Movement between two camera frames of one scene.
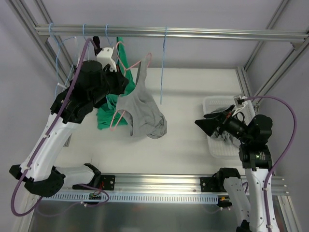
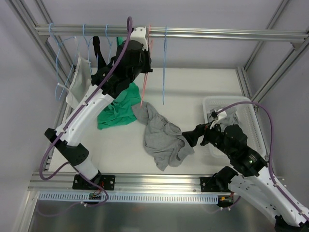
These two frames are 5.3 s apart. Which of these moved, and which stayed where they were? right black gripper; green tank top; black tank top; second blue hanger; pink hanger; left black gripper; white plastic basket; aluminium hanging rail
Moved: pink hanger; right black gripper; left black gripper
Stayed: second blue hanger; black tank top; white plastic basket; aluminium hanging rail; green tank top
